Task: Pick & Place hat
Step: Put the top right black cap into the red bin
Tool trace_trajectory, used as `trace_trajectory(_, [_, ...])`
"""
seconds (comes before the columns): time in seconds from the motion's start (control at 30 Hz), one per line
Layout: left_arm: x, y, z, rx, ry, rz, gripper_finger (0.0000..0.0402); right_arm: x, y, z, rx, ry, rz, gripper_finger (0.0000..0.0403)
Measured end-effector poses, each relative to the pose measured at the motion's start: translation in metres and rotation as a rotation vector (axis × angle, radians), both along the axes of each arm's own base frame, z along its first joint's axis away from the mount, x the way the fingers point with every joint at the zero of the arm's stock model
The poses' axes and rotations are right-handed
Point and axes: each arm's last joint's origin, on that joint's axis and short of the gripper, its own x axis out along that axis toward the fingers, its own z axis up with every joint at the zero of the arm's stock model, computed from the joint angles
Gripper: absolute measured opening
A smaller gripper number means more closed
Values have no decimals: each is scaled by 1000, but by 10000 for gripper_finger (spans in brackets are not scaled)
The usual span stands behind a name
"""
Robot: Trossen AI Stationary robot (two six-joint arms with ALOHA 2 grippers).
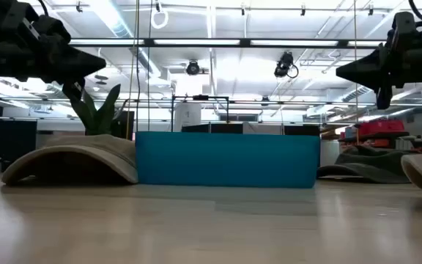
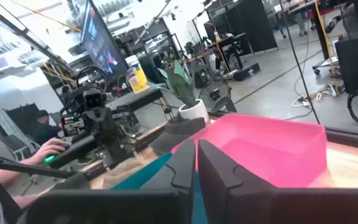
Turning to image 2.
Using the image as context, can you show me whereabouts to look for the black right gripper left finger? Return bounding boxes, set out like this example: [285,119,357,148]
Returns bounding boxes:
[140,139,196,192]

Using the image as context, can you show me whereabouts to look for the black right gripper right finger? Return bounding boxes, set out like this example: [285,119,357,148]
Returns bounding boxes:
[197,139,277,224]

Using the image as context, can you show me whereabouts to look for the dark grey cap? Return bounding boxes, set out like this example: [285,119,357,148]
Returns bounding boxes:
[149,116,206,156]

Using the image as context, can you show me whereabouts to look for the person's forearm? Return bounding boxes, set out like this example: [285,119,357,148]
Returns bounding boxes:
[0,194,40,214]
[0,157,40,188]

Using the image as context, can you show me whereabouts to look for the black controller box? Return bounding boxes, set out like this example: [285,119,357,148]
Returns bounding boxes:
[60,113,85,138]

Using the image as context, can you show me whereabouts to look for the blue plastic bin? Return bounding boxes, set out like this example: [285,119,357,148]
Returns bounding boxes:
[112,152,209,224]

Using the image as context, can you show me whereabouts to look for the black desk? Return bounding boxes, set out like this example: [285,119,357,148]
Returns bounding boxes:
[106,88,164,112]

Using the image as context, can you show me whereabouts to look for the person's hand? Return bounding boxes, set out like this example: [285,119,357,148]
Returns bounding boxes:
[34,138,70,163]

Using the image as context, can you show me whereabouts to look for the person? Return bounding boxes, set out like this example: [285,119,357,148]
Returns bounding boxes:
[26,109,63,146]

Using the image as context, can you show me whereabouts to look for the potted plant white pot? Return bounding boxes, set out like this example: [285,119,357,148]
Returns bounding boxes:
[149,60,210,124]

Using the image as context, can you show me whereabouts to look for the wipes canister yellow label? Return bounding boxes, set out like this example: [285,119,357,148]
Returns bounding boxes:
[125,55,150,94]

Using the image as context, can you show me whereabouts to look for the black computer mouse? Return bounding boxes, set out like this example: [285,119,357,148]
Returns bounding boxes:
[42,146,71,166]

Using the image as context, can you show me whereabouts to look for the red plastic bin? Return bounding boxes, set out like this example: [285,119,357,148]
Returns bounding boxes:
[171,113,328,189]

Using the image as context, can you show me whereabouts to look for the black floor speaker box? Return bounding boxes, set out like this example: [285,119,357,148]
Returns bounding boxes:
[233,62,261,82]

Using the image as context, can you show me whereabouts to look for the black storage cabinet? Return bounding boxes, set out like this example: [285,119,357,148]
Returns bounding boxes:
[203,0,278,57]

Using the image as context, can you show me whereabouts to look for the black equipment box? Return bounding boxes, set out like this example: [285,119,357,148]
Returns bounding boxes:
[334,29,358,94]

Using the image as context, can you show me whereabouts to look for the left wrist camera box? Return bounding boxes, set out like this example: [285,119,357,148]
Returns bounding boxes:
[82,88,107,110]

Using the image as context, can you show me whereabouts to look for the black diagonal frame brace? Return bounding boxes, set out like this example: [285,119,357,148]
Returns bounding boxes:
[0,149,85,224]

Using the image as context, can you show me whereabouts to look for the white power strip with cables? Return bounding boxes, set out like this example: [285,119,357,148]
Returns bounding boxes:
[290,83,339,108]

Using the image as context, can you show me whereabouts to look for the thin black cable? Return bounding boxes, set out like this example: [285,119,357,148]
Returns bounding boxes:
[279,0,321,125]

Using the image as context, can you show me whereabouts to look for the yellow extension cable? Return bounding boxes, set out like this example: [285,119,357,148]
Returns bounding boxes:
[314,0,341,94]

